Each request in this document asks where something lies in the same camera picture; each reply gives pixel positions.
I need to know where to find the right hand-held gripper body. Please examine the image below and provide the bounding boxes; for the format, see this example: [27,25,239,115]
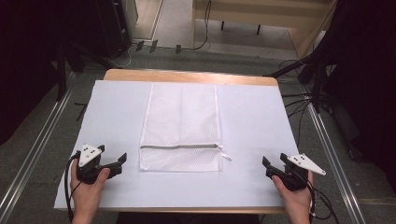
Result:
[274,153,327,192]

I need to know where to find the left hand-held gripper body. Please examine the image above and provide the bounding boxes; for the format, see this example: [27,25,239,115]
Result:
[75,143,110,185]

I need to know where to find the white mesh laundry bag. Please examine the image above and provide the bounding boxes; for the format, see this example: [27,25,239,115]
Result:
[138,82,233,173]

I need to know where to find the person's right hand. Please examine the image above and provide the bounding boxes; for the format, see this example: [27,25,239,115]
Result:
[272,170,315,219]

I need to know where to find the person's left hand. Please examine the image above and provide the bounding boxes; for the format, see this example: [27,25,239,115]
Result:
[70,158,112,218]

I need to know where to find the white table mat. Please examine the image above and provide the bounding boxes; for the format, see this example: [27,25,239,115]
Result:
[53,79,302,210]

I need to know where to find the black metal stand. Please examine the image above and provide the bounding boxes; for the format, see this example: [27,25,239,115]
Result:
[263,50,330,115]
[53,38,120,103]

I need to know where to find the person's dark clothing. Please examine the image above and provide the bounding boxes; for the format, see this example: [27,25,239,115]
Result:
[116,212,262,224]

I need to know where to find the wooden table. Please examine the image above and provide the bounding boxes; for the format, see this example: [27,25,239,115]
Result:
[54,68,290,216]

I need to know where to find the dark curtain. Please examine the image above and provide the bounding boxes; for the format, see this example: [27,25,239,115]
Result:
[321,0,396,195]
[0,0,98,147]

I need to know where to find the black cabinet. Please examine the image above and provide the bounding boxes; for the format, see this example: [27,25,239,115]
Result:
[93,0,134,61]

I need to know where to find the light wooden furniture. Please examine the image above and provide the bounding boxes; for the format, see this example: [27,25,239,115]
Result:
[191,0,340,60]

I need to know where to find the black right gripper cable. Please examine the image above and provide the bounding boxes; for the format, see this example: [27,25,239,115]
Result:
[297,172,341,224]

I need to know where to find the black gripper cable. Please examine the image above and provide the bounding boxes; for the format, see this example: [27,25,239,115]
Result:
[64,153,81,224]
[297,172,341,224]

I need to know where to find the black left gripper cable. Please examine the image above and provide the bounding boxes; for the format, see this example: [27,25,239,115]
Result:
[64,153,81,224]

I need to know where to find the metal floor rail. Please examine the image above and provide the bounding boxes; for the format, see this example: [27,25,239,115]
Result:
[0,88,75,224]
[305,102,368,224]

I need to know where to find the black floor cables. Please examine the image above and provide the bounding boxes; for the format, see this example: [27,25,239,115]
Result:
[277,58,316,147]

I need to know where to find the white floor cable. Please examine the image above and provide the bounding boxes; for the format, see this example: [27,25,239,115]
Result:
[106,42,138,70]

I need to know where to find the black hanging cable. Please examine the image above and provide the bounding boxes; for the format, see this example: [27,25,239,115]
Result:
[179,0,213,52]

